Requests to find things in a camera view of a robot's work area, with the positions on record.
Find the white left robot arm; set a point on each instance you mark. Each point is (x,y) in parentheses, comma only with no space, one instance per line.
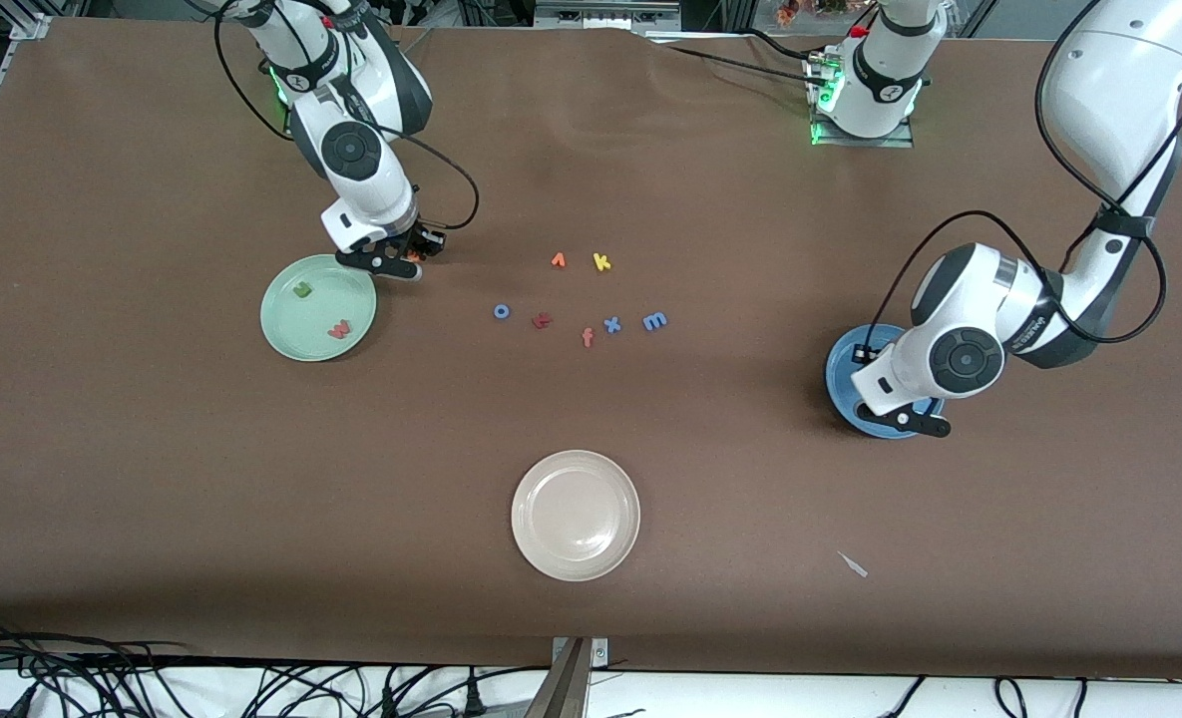
(1109,90)

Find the orange flower decoration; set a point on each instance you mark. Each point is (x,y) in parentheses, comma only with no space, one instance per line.
(788,12)

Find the blue foam letter m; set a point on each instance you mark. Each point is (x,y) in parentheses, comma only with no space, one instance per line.
(655,323)

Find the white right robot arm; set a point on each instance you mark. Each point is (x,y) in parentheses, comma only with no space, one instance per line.
(351,150)

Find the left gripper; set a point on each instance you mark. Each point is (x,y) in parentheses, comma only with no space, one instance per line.
(856,354)

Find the blue plate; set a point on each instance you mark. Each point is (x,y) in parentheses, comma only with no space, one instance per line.
(838,379)

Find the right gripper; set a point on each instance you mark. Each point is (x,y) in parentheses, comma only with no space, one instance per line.
(413,239)

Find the beige plate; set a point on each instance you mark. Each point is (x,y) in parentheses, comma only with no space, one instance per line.
(576,516)

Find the red foam letter w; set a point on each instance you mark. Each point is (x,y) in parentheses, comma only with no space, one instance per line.
(338,329)

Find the dark grey metal pole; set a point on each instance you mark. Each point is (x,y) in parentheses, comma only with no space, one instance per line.
(563,693)

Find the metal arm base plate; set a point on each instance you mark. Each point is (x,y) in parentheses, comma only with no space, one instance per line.
(860,143)

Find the small white paper scrap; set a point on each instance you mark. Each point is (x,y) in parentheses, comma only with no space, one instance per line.
(853,564)

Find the light green plate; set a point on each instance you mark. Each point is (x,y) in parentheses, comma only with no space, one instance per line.
(301,329)

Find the silver metal clamp bracket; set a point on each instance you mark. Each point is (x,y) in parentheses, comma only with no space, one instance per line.
(600,653)

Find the brown table cover sheet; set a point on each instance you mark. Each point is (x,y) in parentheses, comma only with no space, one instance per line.
(750,499)

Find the grey metal box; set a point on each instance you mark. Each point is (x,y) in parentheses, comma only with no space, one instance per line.
(605,12)

